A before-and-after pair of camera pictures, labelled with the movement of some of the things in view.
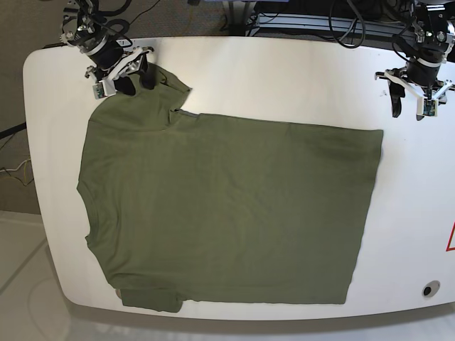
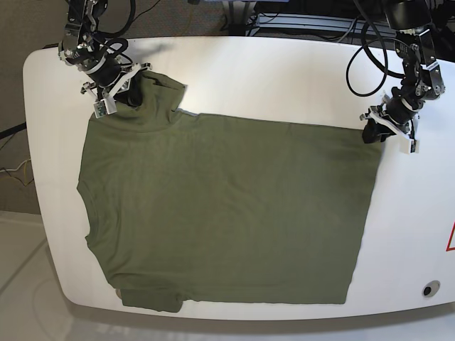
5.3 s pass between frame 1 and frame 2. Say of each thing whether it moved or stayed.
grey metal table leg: stayed
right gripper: moved
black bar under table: stayed
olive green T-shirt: stayed
